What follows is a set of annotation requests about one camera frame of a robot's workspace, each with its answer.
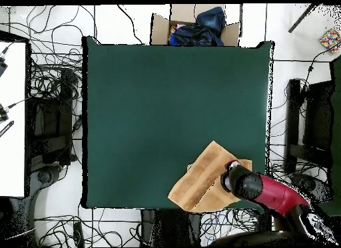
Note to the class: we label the orange terry towel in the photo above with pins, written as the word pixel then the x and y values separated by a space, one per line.
pixel 199 178

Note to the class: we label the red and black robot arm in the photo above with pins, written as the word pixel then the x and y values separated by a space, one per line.
pixel 279 194

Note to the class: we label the dark green table cloth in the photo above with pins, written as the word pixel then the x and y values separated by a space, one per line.
pixel 159 98

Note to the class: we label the black equipment stand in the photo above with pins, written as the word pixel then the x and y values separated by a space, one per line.
pixel 317 112
pixel 50 125

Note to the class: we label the green covered side table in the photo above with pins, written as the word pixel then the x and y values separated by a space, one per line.
pixel 336 125

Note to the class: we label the dark blue clothing pile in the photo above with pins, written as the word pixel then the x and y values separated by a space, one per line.
pixel 202 29

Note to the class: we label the brown cardboard box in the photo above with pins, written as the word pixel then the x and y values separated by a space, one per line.
pixel 159 29

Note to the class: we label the multicoloured patterned bundle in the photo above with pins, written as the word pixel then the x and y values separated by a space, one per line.
pixel 331 40

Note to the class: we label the dark metal bar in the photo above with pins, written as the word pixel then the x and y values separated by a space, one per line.
pixel 302 18

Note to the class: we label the black power strip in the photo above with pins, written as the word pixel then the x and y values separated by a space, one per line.
pixel 78 234

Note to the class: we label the white desk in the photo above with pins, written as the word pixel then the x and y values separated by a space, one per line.
pixel 12 152

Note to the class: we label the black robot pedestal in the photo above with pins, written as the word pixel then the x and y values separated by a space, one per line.
pixel 170 226

